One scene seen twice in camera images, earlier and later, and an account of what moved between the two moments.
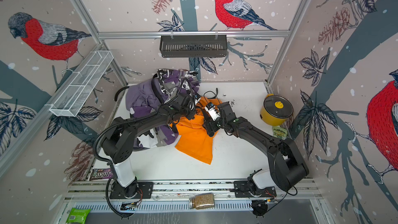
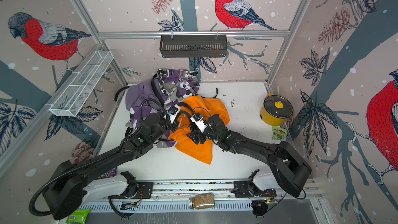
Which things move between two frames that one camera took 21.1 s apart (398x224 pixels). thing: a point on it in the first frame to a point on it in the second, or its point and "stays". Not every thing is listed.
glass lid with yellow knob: (278, 107) stays
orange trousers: (193, 138) stays
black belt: (118, 91) stays
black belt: (155, 75) stays
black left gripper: (190, 116) to (173, 127)
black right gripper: (208, 125) to (197, 135)
